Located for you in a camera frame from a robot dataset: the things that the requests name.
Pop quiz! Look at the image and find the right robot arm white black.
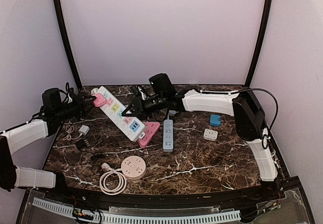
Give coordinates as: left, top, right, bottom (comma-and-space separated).
122, 87, 278, 201

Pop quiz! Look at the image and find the pink coiled cord with plug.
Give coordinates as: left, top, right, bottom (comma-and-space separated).
99, 162, 128, 196

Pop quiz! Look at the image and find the right black frame post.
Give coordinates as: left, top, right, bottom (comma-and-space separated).
244, 0, 272, 87

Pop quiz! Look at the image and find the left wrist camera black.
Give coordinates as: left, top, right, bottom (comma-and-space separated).
42, 82, 74, 113

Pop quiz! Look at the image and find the pink triangular power strip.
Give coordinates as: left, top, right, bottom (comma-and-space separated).
138, 122, 160, 149

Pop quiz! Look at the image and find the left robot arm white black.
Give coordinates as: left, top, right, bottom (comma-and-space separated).
1, 95, 89, 202

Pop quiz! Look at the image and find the white slotted cable duct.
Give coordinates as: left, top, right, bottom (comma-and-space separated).
32, 197, 241, 224

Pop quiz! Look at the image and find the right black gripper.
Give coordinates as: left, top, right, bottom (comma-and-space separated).
122, 93, 166, 120

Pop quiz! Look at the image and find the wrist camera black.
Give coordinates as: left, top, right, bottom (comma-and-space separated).
148, 73, 176, 97
42, 82, 74, 113

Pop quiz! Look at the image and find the blue square plug adapter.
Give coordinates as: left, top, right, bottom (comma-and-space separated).
209, 115, 222, 127

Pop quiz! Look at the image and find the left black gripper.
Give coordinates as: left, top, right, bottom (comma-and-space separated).
55, 93, 96, 122

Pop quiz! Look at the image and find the pink plug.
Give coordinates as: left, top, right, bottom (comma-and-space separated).
93, 93, 107, 107

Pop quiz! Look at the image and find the left black frame post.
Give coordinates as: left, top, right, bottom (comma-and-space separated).
53, 0, 83, 90

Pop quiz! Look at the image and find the white square plug adapter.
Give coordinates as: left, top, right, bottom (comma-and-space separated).
203, 129, 218, 141

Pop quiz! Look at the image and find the pink coiled charging cable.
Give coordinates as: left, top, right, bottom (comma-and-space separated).
63, 124, 81, 142

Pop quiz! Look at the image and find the long white power strip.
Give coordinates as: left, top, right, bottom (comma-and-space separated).
91, 86, 146, 142

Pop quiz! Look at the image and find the blue grey power strip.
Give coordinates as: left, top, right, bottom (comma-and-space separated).
163, 110, 177, 152

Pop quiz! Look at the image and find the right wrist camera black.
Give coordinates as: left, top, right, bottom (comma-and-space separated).
148, 73, 176, 97

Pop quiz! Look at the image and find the black frame post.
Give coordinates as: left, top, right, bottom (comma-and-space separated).
244, 0, 272, 87
53, 0, 83, 90

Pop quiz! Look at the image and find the pink round power socket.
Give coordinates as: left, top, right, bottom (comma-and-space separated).
121, 155, 146, 180

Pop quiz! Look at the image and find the white charger with pink cable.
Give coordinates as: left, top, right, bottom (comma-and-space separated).
78, 125, 90, 136

